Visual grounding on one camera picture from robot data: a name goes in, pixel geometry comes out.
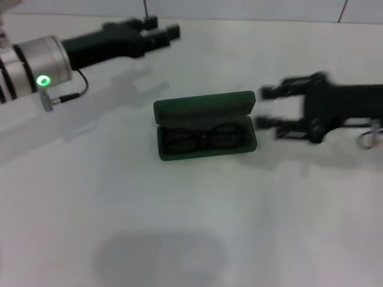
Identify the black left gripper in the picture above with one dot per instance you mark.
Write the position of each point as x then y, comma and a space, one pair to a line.
104, 45

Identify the green glasses case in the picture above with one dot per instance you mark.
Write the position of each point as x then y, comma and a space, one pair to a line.
203, 103

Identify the black glasses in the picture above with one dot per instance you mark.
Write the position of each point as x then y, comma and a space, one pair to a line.
203, 139

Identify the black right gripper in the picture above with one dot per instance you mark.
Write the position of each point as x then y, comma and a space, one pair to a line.
335, 104

